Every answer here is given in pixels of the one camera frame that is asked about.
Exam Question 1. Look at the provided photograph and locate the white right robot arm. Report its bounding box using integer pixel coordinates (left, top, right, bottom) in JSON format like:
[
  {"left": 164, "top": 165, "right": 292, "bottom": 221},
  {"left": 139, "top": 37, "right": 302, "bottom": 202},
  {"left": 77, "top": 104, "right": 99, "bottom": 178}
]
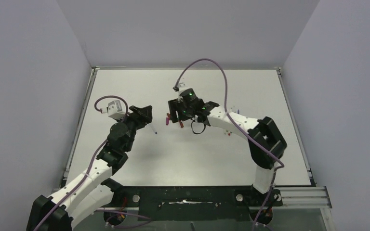
[{"left": 168, "top": 87, "right": 287, "bottom": 194}]

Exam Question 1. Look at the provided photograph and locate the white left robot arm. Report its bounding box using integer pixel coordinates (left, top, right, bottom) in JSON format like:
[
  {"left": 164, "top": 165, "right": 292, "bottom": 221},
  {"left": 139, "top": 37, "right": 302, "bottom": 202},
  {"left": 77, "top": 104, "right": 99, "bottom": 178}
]
[{"left": 26, "top": 105, "right": 153, "bottom": 231}]

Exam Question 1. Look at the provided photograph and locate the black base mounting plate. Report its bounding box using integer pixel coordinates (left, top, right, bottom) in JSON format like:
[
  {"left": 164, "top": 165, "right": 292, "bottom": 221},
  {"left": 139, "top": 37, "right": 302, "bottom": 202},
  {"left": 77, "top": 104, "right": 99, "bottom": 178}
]
[{"left": 107, "top": 186, "right": 283, "bottom": 224}]

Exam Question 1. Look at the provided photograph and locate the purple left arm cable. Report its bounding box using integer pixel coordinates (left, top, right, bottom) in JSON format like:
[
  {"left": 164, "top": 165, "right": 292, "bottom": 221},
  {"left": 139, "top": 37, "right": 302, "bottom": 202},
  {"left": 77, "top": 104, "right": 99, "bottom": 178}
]
[{"left": 33, "top": 95, "right": 130, "bottom": 231}]

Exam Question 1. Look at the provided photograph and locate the purple lower base cable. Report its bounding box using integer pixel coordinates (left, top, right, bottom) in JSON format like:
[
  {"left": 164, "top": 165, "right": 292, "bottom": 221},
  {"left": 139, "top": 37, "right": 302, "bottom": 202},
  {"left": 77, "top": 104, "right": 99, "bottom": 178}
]
[{"left": 97, "top": 208, "right": 154, "bottom": 230}]

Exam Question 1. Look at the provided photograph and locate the aluminium rail frame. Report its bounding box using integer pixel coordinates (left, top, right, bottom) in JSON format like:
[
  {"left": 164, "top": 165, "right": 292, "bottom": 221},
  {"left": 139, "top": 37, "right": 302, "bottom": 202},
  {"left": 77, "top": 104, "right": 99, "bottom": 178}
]
[{"left": 277, "top": 186, "right": 332, "bottom": 209}]

